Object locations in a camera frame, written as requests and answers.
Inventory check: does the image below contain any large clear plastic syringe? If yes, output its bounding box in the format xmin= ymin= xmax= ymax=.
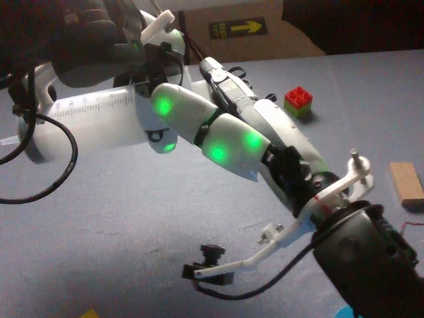
xmin=0 ymin=79 xmax=211 ymax=165

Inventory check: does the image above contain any cyan round disc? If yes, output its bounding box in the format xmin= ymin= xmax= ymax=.
xmin=333 ymin=306 xmax=358 ymax=318

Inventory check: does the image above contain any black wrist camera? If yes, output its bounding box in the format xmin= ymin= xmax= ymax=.
xmin=181 ymin=244 xmax=235 ymax=288

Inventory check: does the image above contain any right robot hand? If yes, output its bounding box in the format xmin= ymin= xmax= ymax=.
xmin=149 ymin=56 xmax=332 ymax=182

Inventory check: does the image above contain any wooden block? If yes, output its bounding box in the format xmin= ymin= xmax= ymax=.
xmin=389 ymin=161 xmax=424 ymax=208

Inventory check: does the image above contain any grey table cloth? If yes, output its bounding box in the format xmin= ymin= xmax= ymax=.
xmin=0 ymin=49 xmax=424 ymax=318

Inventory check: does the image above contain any black thin stand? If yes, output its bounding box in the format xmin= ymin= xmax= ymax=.
xmin=178 ymin=10 xmax=208 ymax=64

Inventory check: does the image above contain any dark curtain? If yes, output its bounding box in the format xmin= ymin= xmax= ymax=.
xmin=283 ymin=0 xmax=424 ymax=56

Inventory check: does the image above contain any black cable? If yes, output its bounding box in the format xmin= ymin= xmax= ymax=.
xmin=194 ymin=245 xmax=315 ymax=301
xmin=0 ymin=66 xmax=79 ymax=205

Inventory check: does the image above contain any cardboard box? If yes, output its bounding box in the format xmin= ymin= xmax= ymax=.
xmin=178 ymin=0 xmax=327 ymax=64

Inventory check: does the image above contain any red and green toy brick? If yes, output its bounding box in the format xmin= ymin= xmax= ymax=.
xmin=283 ymin=85 xmax=314 ymax=119

